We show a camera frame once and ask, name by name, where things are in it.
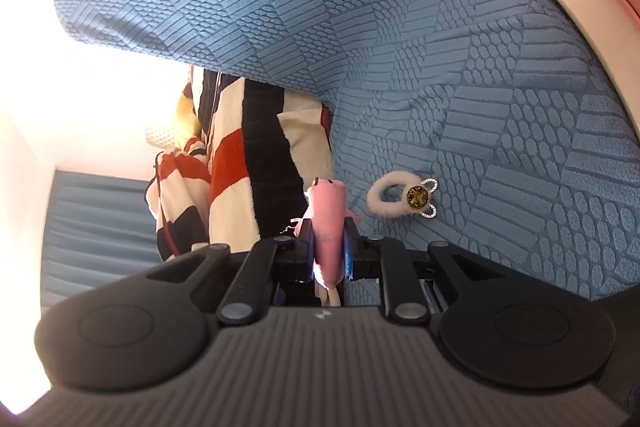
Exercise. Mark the yellow pillow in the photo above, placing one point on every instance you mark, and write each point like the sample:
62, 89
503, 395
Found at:
187, 124

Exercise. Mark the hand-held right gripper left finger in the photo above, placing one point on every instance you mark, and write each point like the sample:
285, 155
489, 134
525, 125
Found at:
307, 257

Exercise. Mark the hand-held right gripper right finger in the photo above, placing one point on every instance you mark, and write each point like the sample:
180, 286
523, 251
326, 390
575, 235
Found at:
348, 257

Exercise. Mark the blue pleated curtain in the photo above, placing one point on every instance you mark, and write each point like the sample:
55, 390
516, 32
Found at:
95, 227

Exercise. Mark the red black striped blanket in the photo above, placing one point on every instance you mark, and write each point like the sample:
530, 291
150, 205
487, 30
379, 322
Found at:
230, 167

